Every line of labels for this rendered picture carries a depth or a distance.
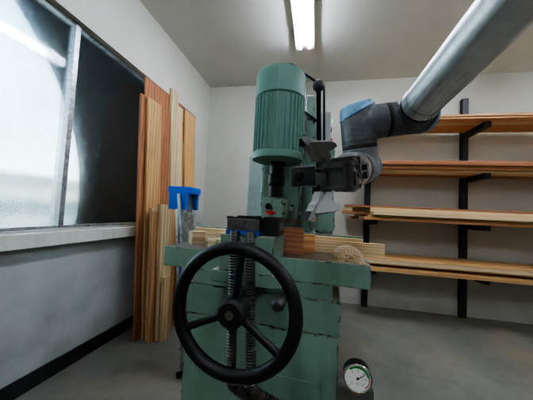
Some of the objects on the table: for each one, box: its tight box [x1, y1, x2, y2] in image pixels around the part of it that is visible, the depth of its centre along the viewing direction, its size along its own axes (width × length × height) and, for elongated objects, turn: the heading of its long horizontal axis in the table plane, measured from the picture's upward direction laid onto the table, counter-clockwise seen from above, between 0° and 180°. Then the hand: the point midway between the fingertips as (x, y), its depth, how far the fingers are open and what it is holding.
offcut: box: [189, 231, 205, 244], centre depth 87 cm, size 4×4×4 cm
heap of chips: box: [331, 245, 367, 265], centre depth 71 cm, size 9×14×4 cm
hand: (299, 180), depth 46 cm, fingers open, 14 cm apart
